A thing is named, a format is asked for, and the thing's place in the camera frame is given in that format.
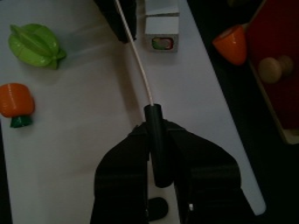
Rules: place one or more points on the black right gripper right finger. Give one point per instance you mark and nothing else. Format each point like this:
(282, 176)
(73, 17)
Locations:
(210, 186)

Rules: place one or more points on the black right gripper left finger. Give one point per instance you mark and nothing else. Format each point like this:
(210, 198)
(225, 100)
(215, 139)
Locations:
(121, 186)

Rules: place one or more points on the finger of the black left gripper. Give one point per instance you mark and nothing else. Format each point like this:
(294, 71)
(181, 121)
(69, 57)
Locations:
(130, 17)
(111, 14)

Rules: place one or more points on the white block with red face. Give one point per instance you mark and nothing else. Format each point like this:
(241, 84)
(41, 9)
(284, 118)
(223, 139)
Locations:
(162, 35)

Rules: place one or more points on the white cutting board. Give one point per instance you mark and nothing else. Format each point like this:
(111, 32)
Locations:
(78, 145)

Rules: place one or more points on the green toy starfruit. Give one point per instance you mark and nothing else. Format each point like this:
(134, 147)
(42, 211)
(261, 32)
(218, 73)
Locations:
(35, 45)

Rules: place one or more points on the orange toy carrot tip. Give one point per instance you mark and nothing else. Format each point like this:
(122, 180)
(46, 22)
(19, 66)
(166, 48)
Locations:
(231, 43)

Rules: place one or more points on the wooden box with red front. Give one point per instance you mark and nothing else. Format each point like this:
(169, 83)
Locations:
(277, 35)

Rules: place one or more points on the orange toy carrot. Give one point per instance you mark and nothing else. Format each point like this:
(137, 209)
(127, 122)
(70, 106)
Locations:
(15, 100)

